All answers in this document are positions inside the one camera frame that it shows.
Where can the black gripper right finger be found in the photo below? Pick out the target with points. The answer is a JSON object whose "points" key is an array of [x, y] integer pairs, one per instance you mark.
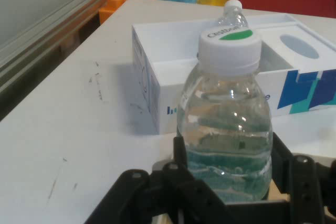
{"points": [[304, 182]]}

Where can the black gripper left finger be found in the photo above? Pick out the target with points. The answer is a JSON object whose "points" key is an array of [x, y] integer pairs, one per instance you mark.
{"points": [[157, 195]]}

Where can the green label water bottle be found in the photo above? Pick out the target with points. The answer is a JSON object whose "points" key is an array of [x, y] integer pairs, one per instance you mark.
{"points": [[233, 15], [223, 129]]}

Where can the white blue cardboard box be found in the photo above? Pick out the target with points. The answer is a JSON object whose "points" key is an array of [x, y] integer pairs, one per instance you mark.
{"points": [[162, 51]]}

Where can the orange foam block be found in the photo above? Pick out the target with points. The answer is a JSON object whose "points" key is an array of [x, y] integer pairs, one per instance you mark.
{"points": [[118, 1]]}

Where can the aluminium frame rail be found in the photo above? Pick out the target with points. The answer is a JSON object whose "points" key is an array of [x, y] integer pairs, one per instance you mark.
{"points": [[39, 40]]}

